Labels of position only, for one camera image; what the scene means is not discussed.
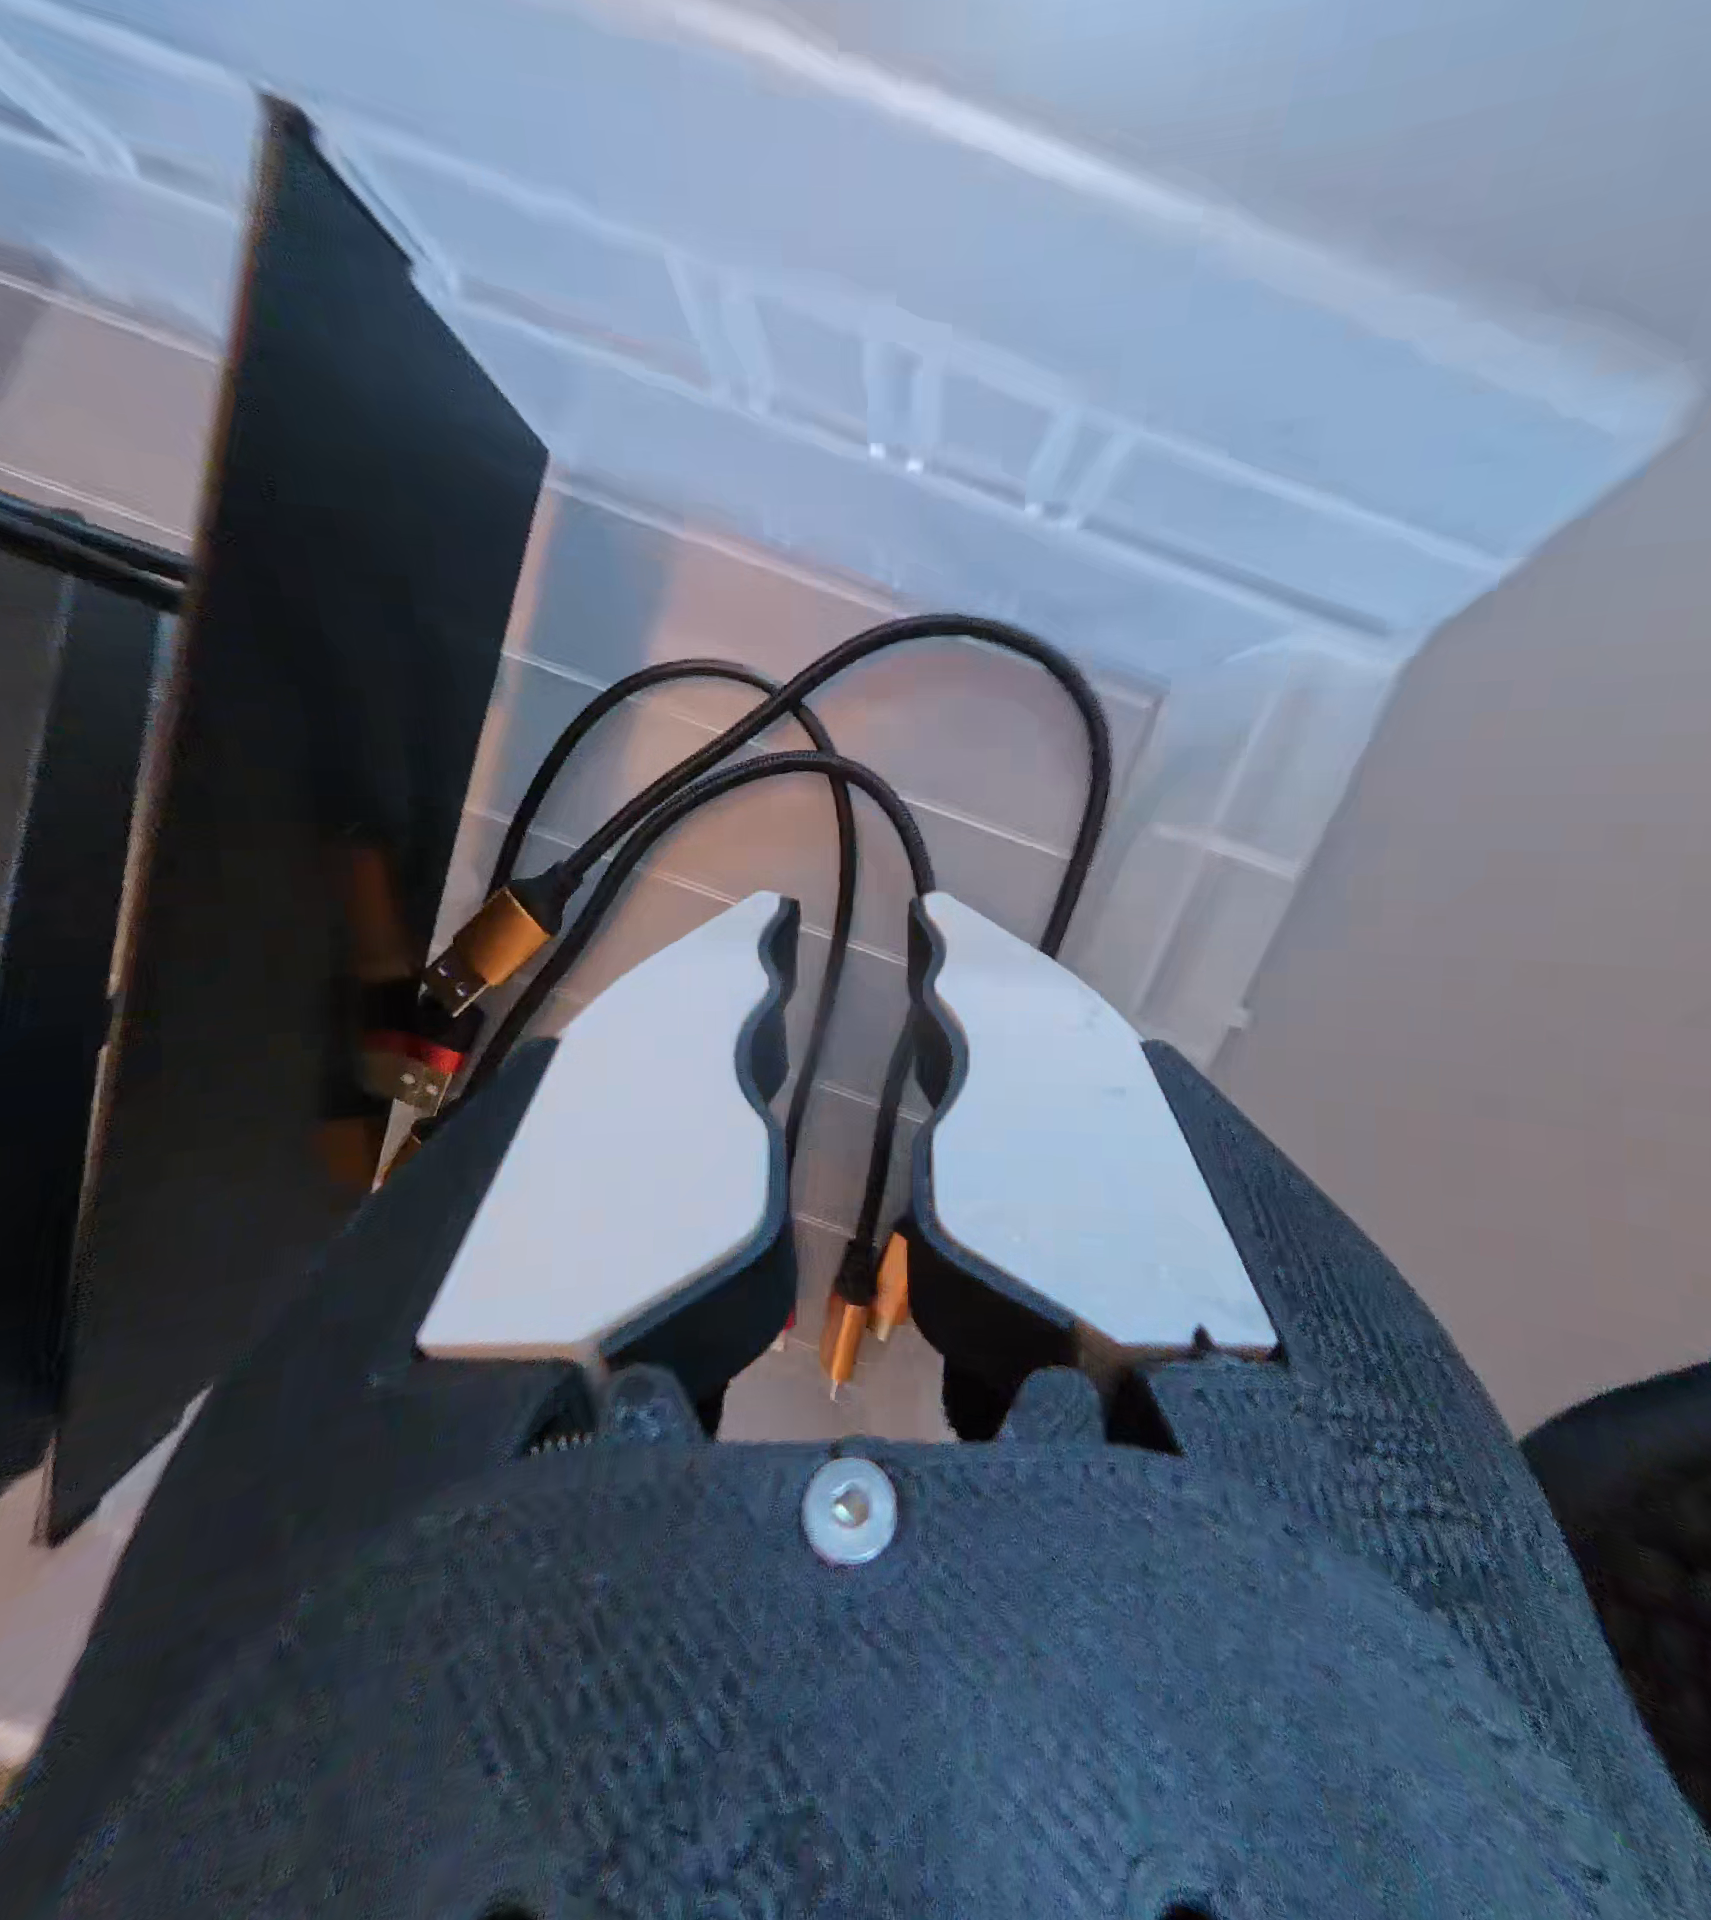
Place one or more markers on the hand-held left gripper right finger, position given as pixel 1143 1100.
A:
pixel 1079 1169

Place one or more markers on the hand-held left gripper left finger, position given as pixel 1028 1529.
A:
pixel 616 1169

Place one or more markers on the clear plastic bin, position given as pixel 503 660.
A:
pixel 1094 374

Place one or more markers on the black bin divider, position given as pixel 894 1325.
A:
pixel 316 676

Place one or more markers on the black wrist rest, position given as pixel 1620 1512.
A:
pixel 1695 1576

